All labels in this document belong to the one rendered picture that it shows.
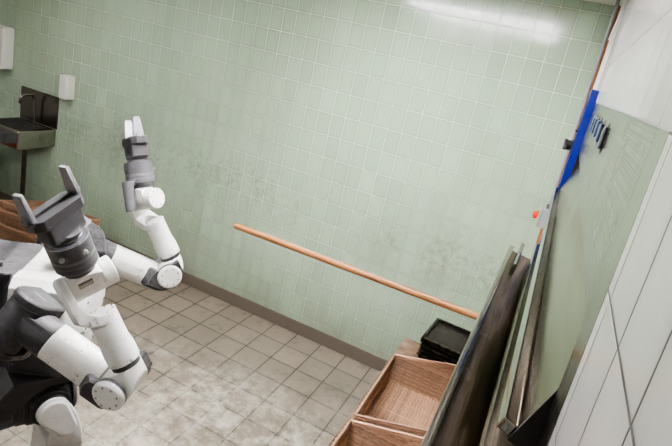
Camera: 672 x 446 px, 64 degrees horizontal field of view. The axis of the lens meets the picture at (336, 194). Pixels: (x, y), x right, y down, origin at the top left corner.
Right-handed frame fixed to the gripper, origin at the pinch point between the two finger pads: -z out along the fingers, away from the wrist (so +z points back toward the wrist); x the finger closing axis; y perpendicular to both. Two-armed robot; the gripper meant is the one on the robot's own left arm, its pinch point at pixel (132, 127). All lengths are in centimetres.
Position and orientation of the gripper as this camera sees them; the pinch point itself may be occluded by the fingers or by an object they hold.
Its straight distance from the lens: 183.6
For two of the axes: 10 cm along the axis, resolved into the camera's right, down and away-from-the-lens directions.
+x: 6.1, -0.4, -7.9
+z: 1.3, 9.9, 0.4
